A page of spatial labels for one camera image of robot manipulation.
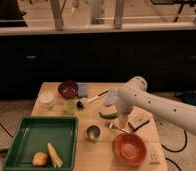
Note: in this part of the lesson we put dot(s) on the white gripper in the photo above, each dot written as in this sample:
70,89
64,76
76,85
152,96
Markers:
123,110

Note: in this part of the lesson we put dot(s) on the orange bowl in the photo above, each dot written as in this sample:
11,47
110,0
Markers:
130,149

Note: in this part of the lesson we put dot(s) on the blue sponge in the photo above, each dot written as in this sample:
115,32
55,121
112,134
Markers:
82,90

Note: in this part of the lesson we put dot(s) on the green plastic cup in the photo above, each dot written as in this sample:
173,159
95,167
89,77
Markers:
70,107

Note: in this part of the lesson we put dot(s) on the tan block with black handle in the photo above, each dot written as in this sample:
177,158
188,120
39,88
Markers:
137,121

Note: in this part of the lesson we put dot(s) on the metal fork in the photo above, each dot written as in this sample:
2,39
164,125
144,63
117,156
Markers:
113,126

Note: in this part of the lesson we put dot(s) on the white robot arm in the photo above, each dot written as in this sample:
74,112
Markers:
134,94

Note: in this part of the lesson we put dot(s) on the dark red bowl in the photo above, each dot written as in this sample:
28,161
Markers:
68,89

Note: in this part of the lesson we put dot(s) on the yellow apple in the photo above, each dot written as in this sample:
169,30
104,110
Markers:
40,159

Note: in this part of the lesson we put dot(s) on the white plastic cup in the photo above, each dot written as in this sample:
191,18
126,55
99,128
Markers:
47,99

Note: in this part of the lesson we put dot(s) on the small metal cup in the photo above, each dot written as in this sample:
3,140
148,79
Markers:
93,133

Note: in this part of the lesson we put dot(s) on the green plastic tray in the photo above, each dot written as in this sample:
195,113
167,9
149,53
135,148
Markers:
33,134

